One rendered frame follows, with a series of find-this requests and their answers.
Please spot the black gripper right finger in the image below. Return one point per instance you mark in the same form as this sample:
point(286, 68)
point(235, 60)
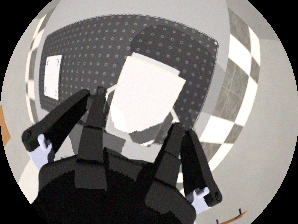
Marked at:
point(199, 186)

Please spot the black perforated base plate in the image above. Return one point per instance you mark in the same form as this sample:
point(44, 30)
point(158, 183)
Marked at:
point(95, 51)

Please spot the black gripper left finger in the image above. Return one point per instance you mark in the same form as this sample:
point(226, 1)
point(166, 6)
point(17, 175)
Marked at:
point(43, 139)

